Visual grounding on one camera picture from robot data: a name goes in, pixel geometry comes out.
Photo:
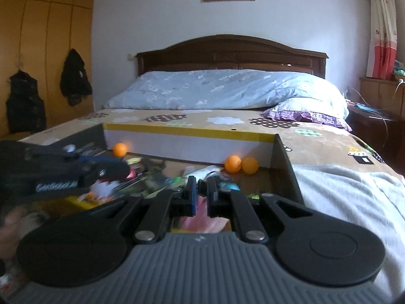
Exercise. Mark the small dark toy piece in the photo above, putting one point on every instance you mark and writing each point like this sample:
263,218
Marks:
202,186

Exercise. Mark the green cloth heap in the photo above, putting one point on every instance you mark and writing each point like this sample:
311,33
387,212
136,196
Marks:
398,71

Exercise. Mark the dark wooden nightstand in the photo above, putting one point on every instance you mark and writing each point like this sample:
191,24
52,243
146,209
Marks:
370,129

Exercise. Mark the pink plastic bag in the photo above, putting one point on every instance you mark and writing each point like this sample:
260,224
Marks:
199,224

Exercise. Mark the white and red curtain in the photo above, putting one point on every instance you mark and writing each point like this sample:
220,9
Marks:
381,31

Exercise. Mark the dark wooden headboard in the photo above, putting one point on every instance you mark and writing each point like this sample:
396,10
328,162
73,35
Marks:
234,49

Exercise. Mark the black and yellow cardboard box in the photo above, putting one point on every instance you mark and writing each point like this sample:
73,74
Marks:
189,145

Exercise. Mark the wooden wardrobe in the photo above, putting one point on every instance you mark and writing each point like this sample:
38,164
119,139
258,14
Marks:
38,31

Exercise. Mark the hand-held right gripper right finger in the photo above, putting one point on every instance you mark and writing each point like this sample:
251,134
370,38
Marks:
212,198

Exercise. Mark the tan printed bedsheet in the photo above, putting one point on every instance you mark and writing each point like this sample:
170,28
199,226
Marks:
316,145

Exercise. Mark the light blue floral duvet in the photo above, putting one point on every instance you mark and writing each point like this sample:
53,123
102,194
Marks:
221,91

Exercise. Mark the wooden side cabinet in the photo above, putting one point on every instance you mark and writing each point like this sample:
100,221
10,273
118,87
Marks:
383,96

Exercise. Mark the purple frilled pillow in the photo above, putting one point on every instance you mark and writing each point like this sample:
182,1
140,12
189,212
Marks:
303,115

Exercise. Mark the white fluffy blanket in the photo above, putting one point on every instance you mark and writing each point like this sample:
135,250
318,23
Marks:
348,202

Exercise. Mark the black hanging jacket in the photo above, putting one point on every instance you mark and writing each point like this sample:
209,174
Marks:
76,79

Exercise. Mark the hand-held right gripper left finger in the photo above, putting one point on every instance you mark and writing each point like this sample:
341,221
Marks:
190,196

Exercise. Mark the black hanging vest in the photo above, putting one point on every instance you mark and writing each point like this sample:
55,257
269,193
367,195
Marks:
25,104

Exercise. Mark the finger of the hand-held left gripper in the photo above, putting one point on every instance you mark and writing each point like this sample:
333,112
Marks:
72,155
109,171

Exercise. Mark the heap of mixed small packets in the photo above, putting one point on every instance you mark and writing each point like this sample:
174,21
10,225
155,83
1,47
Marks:
158,177

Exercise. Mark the white squeeze tube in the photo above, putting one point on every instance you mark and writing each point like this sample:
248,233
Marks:
202,171

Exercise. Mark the teal rectangular case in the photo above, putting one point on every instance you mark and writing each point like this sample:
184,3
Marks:
230,186

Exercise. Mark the orange ping pong ball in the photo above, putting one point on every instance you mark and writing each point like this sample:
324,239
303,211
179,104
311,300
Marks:
120,149
233,164
250,165

